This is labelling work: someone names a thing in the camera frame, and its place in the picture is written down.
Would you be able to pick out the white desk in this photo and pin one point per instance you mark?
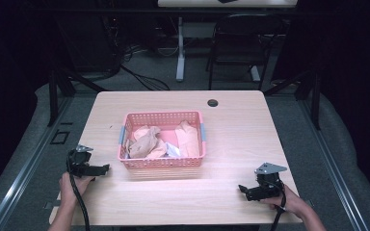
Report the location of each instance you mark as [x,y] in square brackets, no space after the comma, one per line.
[180,48]

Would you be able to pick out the black floor socket frame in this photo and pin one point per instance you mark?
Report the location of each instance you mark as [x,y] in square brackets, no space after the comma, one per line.
[59,137]

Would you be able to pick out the black metal stand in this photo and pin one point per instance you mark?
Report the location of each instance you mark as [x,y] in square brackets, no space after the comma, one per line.
[59,86]
[311,93]

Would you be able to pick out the pink plastic basket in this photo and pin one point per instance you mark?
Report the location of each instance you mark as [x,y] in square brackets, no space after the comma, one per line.
[160,163]

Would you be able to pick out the black folding chair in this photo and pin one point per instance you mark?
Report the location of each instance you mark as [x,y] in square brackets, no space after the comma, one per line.
[241,38]

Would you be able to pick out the small crumpled peach paper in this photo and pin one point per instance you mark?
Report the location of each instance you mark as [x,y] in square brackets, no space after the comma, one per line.
[139,131]

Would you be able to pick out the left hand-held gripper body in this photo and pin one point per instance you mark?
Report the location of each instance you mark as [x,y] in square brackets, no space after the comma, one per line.
[79,160]

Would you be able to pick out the person's left hand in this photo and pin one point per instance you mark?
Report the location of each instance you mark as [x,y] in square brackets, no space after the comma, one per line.
[72,187]

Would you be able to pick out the person's right hand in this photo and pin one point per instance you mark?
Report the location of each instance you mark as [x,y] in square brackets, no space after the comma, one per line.
[290,202]

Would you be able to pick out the crumpled white paper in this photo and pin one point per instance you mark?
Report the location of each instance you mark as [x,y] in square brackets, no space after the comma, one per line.
[172,150]

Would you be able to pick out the grey metal floor rail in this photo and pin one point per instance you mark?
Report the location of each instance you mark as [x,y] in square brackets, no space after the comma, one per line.
[330,166]
[29,166]

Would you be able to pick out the large crumpled peach paper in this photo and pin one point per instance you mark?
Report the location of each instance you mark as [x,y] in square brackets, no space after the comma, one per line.
[188,139]

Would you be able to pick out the crumpled brown paper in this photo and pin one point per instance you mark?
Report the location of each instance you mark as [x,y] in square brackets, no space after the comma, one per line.
[144,144]

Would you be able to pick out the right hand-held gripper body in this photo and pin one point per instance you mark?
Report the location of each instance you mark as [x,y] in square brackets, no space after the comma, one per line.
[269,189]

